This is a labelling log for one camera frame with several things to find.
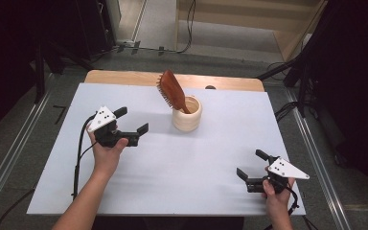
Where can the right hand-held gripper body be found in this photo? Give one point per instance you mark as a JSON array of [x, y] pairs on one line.
[[284, 171]]

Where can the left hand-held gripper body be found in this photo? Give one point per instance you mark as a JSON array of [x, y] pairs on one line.
[[103, 119]]

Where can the cream ribbed cup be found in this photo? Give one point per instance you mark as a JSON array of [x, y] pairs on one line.
[[187, 121]]

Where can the wooden hairbrush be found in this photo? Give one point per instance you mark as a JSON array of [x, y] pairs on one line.
[[172, 89]]

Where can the person's right hand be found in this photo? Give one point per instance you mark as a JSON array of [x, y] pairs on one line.
[[278, 199]]

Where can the person's left hand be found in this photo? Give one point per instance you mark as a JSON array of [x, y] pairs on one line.
[[107, 159]]

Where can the white table sheet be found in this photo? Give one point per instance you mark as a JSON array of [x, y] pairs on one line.
[[188, 172]]

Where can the black tripod stand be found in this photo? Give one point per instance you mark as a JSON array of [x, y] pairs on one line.
[[40, 73], [302, 64]]

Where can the black equipment cabinet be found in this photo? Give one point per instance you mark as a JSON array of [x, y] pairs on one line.
[[96, 28]]

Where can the metal floor rail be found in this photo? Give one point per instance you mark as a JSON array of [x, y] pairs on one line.
[[9, 166], [319, 159]]

